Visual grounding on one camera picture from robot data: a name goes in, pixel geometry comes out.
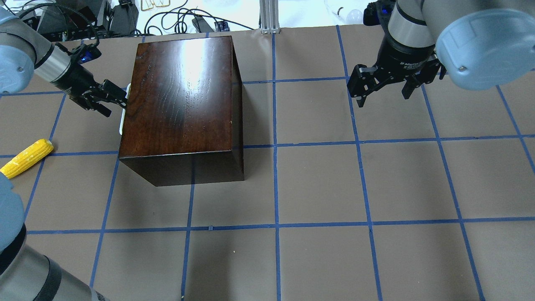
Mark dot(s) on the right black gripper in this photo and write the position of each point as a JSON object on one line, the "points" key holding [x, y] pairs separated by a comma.
{"points": [[402, 57]]}

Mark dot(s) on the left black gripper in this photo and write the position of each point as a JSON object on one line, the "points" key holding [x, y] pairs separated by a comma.
{"points": [[74, 82]]}

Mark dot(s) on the wooden drawer with white handle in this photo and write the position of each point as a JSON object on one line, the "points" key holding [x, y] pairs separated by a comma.
{"points": [[121, 124]]}

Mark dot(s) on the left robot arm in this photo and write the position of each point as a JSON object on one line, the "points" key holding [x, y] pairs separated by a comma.
{"points": [[26, 274]]}

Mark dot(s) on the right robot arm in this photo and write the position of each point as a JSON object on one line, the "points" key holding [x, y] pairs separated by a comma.
{"points": [[478, 43]]}

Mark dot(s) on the yellow corn cob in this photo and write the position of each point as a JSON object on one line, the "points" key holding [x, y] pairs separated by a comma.
{"points": [[27, 158]]}

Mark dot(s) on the dark wooden cabinet box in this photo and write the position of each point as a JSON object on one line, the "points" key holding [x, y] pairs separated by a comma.
{"points": [[183, 120]]}

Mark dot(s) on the black power adapter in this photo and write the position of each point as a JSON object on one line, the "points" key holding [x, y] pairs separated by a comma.
{"points": [[123, 19]]}

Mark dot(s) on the black electronics box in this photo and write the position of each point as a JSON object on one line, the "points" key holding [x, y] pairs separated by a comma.
{"points": [[73, 16]]}

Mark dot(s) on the gold wire rack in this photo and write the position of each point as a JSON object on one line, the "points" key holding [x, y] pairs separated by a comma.
{"points": [[147, 5]]}

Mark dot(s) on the aluminium frame post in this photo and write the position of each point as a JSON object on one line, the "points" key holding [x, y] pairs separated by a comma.
{"points": [[269, 17]]}

